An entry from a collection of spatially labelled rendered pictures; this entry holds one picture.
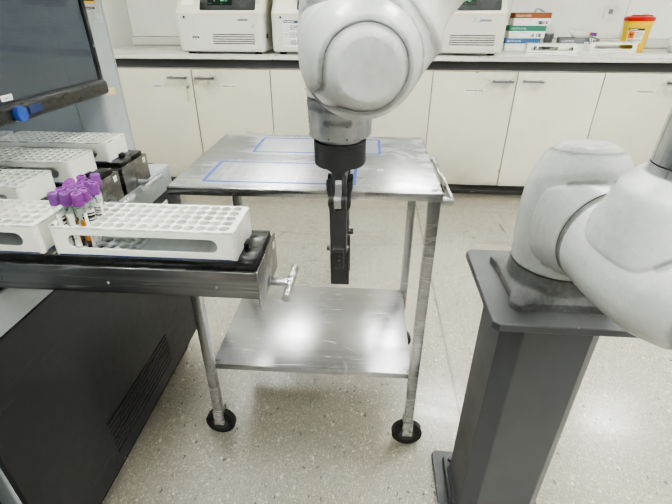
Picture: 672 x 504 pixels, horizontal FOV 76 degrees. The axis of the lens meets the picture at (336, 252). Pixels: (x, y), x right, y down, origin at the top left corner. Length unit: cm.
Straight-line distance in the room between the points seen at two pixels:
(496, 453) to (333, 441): 55
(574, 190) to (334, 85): 46
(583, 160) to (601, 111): 254
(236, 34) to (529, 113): 190
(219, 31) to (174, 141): 80
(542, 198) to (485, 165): 239
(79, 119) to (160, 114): 190
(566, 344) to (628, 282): 30
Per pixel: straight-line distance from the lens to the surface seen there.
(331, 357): 128
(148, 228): 72
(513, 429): 104
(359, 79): 38
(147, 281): 75
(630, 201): 63
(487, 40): 300
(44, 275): 84
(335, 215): 62
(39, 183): 106
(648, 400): 188
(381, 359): 129
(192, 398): 163
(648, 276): 61
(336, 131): 59
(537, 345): 88
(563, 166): 76
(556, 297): 84
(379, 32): 38
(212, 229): 70
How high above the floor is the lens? 116
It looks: 30 degrees down
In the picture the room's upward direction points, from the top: straight up
